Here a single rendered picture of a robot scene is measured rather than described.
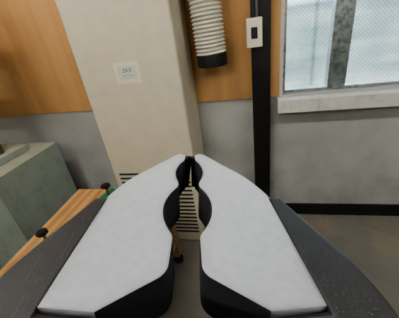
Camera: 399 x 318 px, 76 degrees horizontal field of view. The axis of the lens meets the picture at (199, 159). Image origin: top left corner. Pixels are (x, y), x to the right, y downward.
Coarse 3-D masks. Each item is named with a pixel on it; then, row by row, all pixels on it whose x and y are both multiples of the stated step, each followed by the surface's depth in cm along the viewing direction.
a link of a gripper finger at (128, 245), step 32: (128, 192) 9; (160, 192) 9; (96, 224) 8; (128, 224) 8; (160, 224) 8; (96, 256) 7; (128, 256) 7; (160, 256) 7; (64, 288) 6; (96, 288) 6; (128, 288) 6; (160, 288) 6
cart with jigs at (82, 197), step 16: (80, 192) 144; (96, 192) 142; (64, 208) 133; (80, 208) 131; (48, 224) 123; (32, 240) 114; (176, 240) 147; (16, 256) 107; (176, 256) 153; (0, 272) 101
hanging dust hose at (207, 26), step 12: (192, 0) 114; (204, 0) 112; (216, 0) 114; (192, 12) 116; (204, 12) 115; (216, 12) 115; (192, 24) 121; (204, 24) 117; (216, 24) 117; (204, 36) 119; (216, 36) 119; (204, 48) 121; (216, 48) 121; (204, 60) 124; (216, 60) 123
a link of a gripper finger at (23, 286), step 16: (96, 208) 8; (64, 224) 8; (80, 224) 8; (48, 240) 7; (64, 240) 7; (32, 256) 7; (48, 256) 7; (64, 256) 7; (16, 272) 6; (32, 272) 6; (48, 272) 6; (0, 288) 6; (16, 288) 6; (32, 288) 6; (48, 288) 6; (0, 304) 5; (16, 304) 5; (32, 304) 6
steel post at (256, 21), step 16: (256, 0) 116; (256, 16) 119; (256, 32) 121; (256, 48) 127; (256, 64) 131; (256, 80) 135; (256, 96) 139; (256, 112) 144; (256, 128) 148; (256, 144) 153; (256, 160) 158; (256, 176) 164
